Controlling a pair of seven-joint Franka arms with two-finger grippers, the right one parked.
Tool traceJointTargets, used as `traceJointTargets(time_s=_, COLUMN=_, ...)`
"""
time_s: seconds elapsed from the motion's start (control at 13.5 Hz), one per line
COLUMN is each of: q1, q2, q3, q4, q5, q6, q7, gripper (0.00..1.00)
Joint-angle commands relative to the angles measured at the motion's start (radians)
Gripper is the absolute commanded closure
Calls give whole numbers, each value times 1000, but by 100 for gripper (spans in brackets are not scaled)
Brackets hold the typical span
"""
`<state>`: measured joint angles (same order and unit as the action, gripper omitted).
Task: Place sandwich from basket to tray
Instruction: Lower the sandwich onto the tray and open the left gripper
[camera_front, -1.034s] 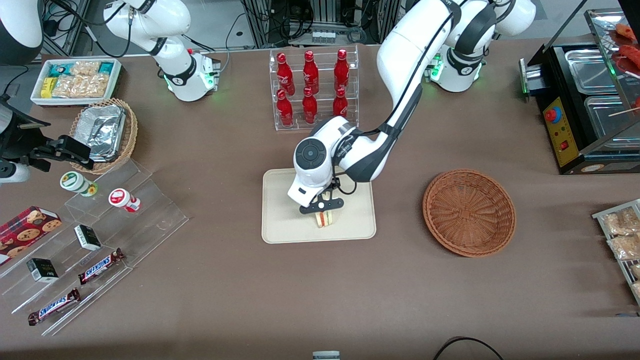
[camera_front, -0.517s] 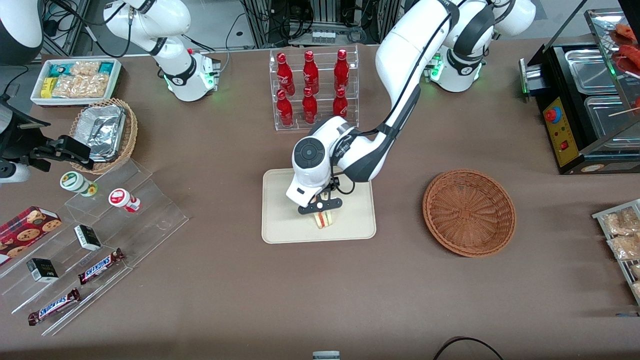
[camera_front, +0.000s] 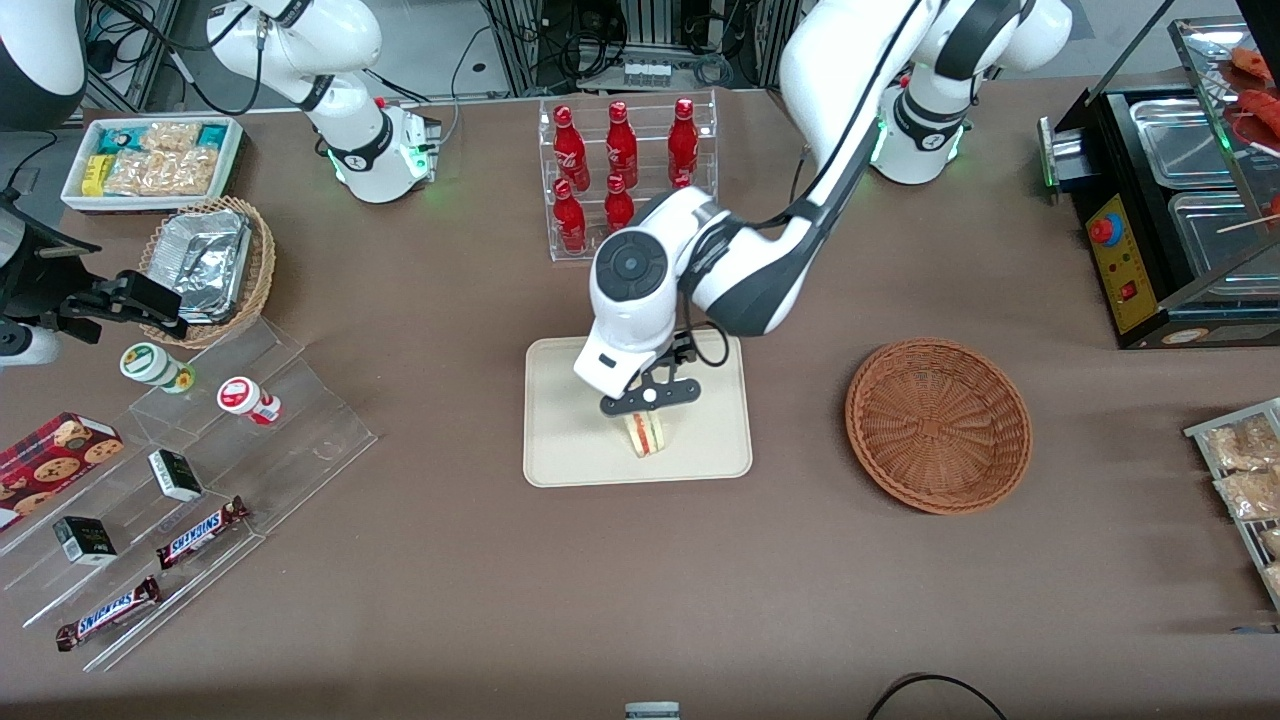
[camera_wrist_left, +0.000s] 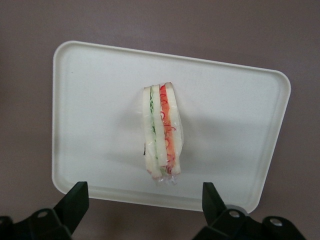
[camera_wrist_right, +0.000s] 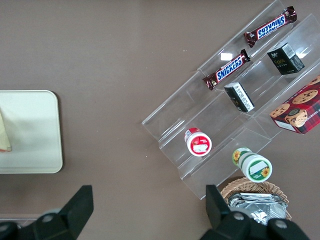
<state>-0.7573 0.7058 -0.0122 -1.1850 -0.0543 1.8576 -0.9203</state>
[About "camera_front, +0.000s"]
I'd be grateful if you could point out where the red-lid yogurt cup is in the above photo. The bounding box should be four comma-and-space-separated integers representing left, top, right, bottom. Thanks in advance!
217, 376, 283, 426

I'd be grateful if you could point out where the triangular sandwich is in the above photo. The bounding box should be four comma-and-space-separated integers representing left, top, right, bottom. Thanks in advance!
622, 409, 668, 460

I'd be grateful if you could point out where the aluminium frame rack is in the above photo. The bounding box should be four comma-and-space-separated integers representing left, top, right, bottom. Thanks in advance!
484, 0, 806, 97

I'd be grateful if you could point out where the black cable loop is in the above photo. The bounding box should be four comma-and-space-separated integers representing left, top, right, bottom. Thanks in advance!
865, 673, 1011, 720

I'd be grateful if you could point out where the grey wire rack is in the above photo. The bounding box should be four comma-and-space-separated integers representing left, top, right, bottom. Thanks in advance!
1184, 398, 1280, 613

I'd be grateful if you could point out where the silver foil tray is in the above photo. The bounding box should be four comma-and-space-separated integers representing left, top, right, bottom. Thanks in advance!
150, 210, 253, 326

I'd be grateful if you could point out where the small black carton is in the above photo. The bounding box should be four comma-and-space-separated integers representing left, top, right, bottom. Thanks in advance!
52, 516, 118, 566
148, 449, 204, 503

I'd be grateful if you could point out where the stainless steel pan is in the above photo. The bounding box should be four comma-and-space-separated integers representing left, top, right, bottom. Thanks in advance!
1128, 96, 1241, 191
1167, 188, 1280, 279

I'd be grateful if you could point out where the black food warmer machine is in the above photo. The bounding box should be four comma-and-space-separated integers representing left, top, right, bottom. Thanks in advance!
1038, 18, 1280, 351

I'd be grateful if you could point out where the light tan wicker basket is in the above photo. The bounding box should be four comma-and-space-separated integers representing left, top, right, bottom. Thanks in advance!
138, 196, 277, 350

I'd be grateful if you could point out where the red plaid cookie box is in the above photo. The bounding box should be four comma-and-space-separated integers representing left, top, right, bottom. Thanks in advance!
0, 412, 126, 532

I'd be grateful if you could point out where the large clear cracker bag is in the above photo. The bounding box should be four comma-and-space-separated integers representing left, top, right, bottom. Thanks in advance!
104, 147, 219, 197

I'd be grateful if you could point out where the clear acrylic bottle rack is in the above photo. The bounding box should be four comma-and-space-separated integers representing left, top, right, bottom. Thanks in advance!
538, 89, 719, 264

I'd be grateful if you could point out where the white rectangular snack bin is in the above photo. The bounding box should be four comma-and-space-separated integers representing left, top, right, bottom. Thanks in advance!
60, 115, 246, 215

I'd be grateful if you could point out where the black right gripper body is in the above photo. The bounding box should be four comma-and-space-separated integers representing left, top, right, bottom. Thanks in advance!
0, 193, 103, 331

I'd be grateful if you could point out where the small clear cracker bag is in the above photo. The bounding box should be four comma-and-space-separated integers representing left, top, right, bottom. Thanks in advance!
139, 121, 202, 154

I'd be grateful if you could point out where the clear bag of snacks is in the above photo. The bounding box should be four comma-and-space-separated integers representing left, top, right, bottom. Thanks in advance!
1204, 414, 1280, 472
1214, 468, 1280, 522

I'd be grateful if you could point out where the green-lid yogurt cup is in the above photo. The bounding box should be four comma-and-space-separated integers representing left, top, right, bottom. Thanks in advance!
120, 342, 197, 394

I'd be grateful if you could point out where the cream plastic tray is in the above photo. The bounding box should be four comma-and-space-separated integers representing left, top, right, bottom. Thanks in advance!
523, 329, 754, 489

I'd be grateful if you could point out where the Snickers chocolate bar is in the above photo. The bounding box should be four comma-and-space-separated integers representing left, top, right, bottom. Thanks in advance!
55, 576, 163, 653
156, 496, 251, 571

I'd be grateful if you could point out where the clear acrylic stepped display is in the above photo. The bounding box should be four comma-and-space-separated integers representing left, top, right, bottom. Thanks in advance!
0, 318, 379, 673

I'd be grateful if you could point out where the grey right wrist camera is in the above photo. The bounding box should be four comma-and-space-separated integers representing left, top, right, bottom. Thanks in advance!
0, 322, 63, 368

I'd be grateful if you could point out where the brown wicker basket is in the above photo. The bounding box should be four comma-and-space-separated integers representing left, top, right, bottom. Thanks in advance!
845, 338, 1033, 516

